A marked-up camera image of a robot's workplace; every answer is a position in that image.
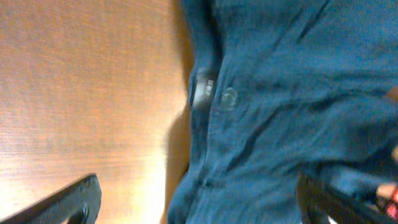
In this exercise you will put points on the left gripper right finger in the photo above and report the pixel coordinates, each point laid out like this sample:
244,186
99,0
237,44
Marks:
320,203

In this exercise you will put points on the navy blue shorts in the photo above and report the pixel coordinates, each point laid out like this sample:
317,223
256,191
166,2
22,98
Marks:
282,87

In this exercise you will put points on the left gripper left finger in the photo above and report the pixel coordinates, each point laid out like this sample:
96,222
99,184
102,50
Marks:
79,202

